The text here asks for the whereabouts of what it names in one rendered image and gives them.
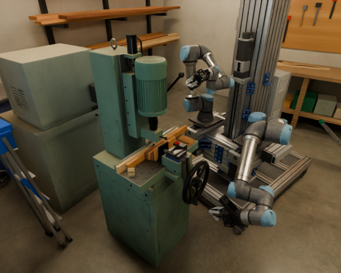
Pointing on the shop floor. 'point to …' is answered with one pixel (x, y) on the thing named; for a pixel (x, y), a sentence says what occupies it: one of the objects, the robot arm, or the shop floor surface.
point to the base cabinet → (144, 217)
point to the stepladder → (23, 177)
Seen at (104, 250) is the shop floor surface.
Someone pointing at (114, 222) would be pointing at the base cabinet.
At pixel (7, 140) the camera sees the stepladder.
